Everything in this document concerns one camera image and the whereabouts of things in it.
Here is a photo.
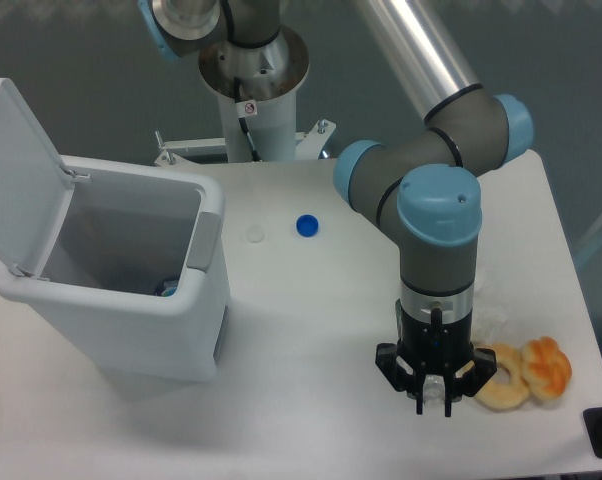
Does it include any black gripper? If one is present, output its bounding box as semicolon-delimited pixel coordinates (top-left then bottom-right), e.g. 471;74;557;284
375;301;497;417

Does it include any clear plastic bottle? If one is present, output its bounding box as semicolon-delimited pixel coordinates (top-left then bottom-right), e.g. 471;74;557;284
423;375;445;408

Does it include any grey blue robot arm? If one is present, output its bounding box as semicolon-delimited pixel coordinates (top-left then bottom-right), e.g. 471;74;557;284
139;1;534;406

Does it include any blue bottle cap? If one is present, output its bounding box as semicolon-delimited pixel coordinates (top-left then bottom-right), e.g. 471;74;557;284
295;214;319;238

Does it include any white bottle cap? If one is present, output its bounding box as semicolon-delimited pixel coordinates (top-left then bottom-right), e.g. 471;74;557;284
245;224;265;244

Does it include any white trash can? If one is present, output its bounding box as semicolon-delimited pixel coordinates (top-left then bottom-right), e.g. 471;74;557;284
0;156;230;382

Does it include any white trash can lid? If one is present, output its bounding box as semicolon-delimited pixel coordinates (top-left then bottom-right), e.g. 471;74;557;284
0;78;75;277

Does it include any crumpled white tissue middle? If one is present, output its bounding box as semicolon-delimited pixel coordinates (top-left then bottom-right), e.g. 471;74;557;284
472;267;507;344

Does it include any orange twisted bread roll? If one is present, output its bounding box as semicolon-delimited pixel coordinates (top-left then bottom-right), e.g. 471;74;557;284
521;336;572;401

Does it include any ring donut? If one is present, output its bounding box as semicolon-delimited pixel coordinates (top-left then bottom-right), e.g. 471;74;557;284
475;342;530;411

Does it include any white table clamp bracket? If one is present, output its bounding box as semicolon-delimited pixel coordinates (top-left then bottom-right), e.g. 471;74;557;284
154;118;337;166

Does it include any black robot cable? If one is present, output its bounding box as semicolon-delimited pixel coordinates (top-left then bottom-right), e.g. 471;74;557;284
233;77;262;163

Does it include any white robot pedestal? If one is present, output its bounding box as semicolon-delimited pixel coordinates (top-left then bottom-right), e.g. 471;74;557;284
199;26;309;152

